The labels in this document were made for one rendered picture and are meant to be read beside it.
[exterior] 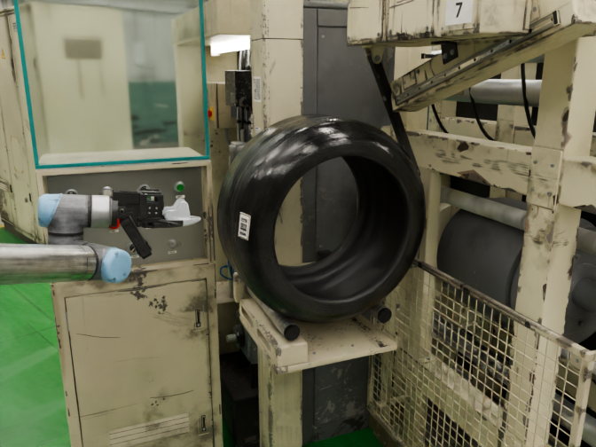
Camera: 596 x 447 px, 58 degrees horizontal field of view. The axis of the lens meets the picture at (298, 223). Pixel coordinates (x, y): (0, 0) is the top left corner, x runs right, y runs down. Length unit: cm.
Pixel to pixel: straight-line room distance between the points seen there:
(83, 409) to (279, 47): 140
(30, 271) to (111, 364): 101
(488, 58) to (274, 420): 137
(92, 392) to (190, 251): 60
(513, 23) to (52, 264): 105
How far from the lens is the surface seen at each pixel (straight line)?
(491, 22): 127
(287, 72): 169
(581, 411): 136
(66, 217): 131
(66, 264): 116
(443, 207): 230
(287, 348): 147
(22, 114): 516
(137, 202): 133
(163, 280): 198
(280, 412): 204
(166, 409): 220
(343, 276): 172
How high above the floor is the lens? 156
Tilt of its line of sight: 15 degrees down
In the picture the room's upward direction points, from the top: straight up
